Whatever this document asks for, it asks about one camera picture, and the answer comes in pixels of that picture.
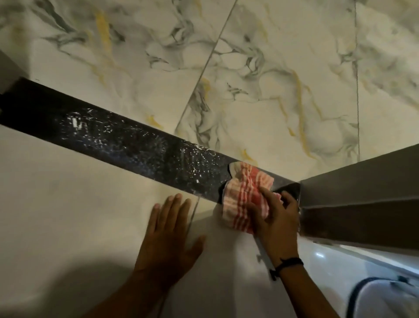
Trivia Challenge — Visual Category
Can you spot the person's right forearm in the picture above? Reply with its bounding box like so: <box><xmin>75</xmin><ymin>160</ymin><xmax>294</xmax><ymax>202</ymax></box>
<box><xmin>276</xmin><ymin>262</ymin><xmax>342</xmax><ymax>318</ymax></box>

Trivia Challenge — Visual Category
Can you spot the person's left hand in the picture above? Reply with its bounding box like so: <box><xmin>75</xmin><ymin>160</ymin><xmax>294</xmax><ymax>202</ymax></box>
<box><xmin>135</xmin><ymin>193</ymin><xmax>208</xmax><ymax>290</ymax></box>

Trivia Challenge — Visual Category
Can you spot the person's right hand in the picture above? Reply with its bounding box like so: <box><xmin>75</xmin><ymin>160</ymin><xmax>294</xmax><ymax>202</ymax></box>
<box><xmin>246</xmin><ymin>186</ymin><xmax>300</xmax><ymax>266</ymax></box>

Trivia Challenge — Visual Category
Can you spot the red white checked cloth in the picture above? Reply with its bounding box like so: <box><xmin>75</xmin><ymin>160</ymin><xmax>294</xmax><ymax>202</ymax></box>
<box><xmin>222</xmin><ymin>161</ymin><xmax>283</xmax><ymax>234</ymax></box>

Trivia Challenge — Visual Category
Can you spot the black speckled stone skirting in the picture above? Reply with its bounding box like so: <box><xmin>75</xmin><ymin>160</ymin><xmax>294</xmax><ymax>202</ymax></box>
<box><xmin>0</xmin><ymin>77</ymin><xmax>302</xmax><ymax>212</ymax></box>

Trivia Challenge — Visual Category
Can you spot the white garment with dark trim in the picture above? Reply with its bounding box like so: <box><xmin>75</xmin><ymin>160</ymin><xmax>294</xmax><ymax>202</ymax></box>
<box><xmin>346</xmin><ymin>276</ymin><xmax>419</xmax><ymax>318</ymax></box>

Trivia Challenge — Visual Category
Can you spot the person's left forearm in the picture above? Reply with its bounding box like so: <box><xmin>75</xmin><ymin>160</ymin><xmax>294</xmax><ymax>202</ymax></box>
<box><xmin>82</xmin><ymin>267</ymin><xmax>172</xmax><ymax>318</ymax></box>

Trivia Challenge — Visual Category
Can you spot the black wristband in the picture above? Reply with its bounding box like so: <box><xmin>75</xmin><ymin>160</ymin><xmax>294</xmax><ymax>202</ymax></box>
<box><xmin>269</xmin><ymin>258</ymin><xmax>304</xmax><ymax>282</ymax></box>

